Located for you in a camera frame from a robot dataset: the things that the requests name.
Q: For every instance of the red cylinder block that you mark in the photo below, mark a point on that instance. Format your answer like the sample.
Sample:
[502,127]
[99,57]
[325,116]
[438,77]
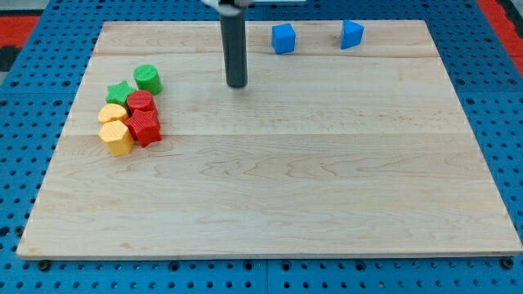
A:
[141,100]

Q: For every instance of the blue cube block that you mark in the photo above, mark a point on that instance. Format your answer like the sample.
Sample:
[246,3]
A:
[283,38]

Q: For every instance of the yellow hexagon block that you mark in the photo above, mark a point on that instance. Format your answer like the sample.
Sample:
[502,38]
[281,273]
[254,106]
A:
[116,138]

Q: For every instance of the green cylinder block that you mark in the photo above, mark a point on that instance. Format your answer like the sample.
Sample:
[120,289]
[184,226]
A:
[147,78]

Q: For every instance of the green star block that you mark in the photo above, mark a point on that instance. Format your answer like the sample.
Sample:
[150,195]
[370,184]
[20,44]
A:
[118,93]

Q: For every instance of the red star block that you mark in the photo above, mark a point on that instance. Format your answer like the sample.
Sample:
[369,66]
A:
[144,127]

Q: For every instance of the blue triangular block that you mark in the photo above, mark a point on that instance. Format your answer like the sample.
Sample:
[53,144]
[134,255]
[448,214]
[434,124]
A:
[351,34]

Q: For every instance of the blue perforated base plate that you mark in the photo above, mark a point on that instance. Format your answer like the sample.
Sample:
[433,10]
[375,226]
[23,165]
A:
[40,88]

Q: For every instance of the wooden board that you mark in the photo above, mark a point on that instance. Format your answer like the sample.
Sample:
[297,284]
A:
[326,153]

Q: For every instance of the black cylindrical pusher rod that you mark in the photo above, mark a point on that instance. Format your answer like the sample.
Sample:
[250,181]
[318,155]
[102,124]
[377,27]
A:
[235,49]

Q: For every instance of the yellow half-round block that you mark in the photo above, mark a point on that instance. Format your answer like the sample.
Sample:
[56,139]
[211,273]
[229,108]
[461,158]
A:
[112,112]

